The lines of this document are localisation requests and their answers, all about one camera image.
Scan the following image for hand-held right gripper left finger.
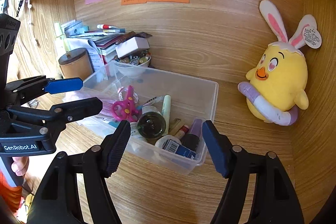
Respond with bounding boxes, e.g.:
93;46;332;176
26;120;132;224

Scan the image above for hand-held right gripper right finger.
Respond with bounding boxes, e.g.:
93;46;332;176
202;120;305;224

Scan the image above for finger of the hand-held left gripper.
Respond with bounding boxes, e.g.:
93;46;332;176
7;76;84;106
7;97;103;135

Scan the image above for black blue small carton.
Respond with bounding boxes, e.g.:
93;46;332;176
161;138;197;160

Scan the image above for white lip balm tube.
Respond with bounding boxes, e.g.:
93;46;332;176
176;125;189;139

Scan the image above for pink scissors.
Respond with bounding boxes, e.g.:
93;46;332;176
112;85;142;122

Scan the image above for white tape roll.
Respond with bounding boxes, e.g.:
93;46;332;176
155;135;181;151

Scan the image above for pink white braided cord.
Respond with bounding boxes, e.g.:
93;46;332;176
117;86;138;104

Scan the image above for dark green spray bottle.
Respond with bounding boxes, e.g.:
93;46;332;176
137;111;167;139

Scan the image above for clear plastic storage box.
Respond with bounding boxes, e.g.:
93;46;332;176
62;60;219;175

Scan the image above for light green highlighter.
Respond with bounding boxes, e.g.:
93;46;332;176
161;95;172;135

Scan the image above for person's left forearm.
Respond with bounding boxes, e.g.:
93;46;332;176
0;172;24;214

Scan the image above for person's left hand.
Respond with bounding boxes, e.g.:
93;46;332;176
11;156;29;176

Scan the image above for brown cup with lid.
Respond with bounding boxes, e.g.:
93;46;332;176
58;47;94;80

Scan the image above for black purple bottle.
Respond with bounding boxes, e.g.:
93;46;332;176
181;118;204;153

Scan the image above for white paper sheets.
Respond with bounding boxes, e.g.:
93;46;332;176
67;38;104;72

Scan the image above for stack of books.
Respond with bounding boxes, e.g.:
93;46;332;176
88;27;126;63

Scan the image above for grey tin box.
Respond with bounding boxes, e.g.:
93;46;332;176
64;20;84;38

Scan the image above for clear bowl of beads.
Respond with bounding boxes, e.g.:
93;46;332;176
113;49;152;78

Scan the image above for white cardboard box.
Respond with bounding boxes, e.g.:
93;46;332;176
115;37;150;58

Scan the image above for dark brown wooden stick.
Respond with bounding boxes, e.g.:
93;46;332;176
114;31;153;46

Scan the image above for yellow chick plush toy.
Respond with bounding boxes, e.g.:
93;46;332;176
238;0;323;126

